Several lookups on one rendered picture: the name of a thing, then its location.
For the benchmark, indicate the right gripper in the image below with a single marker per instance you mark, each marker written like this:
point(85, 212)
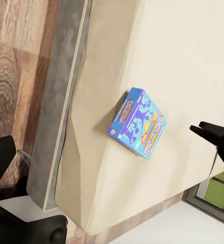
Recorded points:
point(212, 133)

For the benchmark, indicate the door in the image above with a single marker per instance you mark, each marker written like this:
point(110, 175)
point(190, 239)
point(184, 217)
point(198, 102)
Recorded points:
point(208, 196)

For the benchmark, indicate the bed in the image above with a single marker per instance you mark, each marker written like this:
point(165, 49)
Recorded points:
point(174, 50)

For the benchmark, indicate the board game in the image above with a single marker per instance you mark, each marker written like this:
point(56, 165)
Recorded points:
point(139, 123)

